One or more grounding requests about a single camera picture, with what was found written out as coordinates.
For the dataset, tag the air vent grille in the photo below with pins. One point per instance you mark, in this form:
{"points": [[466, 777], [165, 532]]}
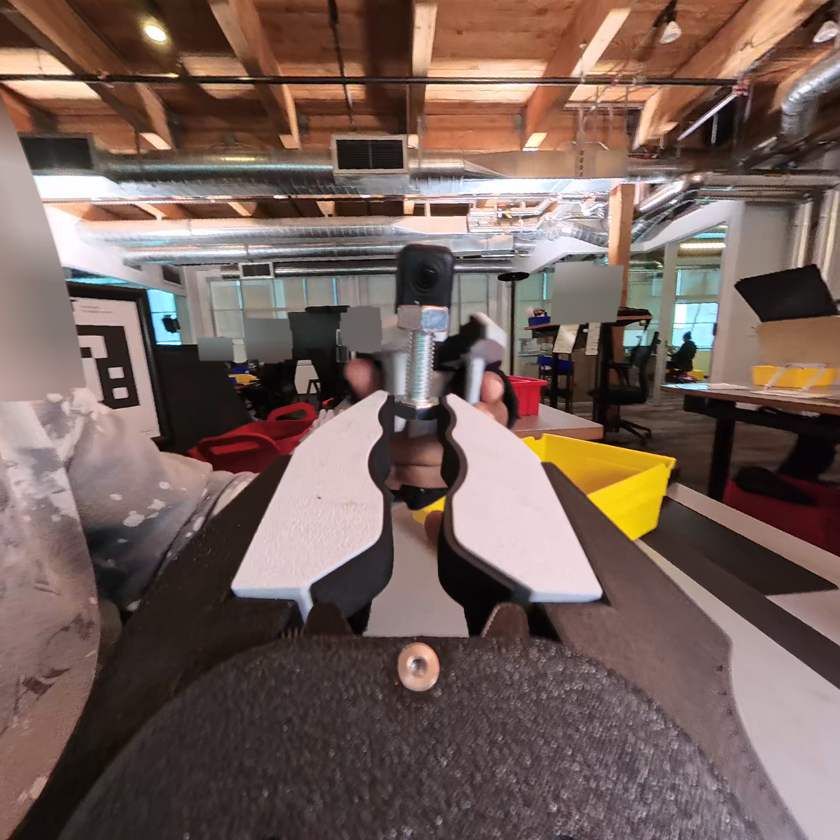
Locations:
{"points": [[371, 154]]}

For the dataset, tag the black board document stand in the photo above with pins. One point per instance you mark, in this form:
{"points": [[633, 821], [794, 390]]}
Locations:
{"points": [[787, 295]]}

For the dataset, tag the red tote bag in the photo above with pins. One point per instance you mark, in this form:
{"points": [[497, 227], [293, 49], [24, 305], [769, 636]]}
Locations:
{"points": [[243, 446]]}

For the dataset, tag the black display screen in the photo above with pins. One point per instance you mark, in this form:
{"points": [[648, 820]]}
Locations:
{"points": [[315, 334]]}

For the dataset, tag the silver air duct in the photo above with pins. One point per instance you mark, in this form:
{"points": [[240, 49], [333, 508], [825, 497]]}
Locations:
{"points": [[262, 229], [807, 98], [229, 167]]}

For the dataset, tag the red parts bin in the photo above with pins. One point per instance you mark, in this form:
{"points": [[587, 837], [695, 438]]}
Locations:
{"points": [[528, 394]]}

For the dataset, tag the framed marker board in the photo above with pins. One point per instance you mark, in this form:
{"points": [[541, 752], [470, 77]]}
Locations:
{"points": [[105, 367]]}

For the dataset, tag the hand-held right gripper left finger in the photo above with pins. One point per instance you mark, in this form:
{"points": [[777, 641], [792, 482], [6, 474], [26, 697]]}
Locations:
{"points": [[315, 518]]}

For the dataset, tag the black floor lamp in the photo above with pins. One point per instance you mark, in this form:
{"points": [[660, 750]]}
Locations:
{"points": [[514, 275]]}

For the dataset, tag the red storage bin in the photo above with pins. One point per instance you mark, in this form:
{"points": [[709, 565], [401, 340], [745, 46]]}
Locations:
{"points": [[787, 518]]}

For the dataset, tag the steel hex bolt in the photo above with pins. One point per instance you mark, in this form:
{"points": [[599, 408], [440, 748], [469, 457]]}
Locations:
{"points": [[420, 367]]}

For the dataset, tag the person's left hand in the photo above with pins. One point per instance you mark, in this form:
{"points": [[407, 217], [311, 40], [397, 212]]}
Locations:
{"points": [[420, 459]]}

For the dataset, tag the yellow plastic bin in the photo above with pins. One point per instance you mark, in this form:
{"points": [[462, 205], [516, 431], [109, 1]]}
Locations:
{"points": [[610, 479]]}

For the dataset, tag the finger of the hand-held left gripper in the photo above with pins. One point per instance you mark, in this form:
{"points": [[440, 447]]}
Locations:
{"points": [[485, 334], [390, 371]]}

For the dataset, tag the wooden top desk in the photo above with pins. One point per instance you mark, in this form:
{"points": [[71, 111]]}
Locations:
{"points": [[722, 397]]}

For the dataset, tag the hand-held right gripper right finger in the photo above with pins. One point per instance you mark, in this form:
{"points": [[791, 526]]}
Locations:
{"points": [[518, 518]]}

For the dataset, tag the black office chair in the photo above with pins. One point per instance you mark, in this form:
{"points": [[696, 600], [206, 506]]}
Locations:
{"points": [[623, 394]]}

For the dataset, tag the recessed ceiling light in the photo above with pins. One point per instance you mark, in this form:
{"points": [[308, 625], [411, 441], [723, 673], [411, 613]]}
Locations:
{"points": [[155, 31]]}

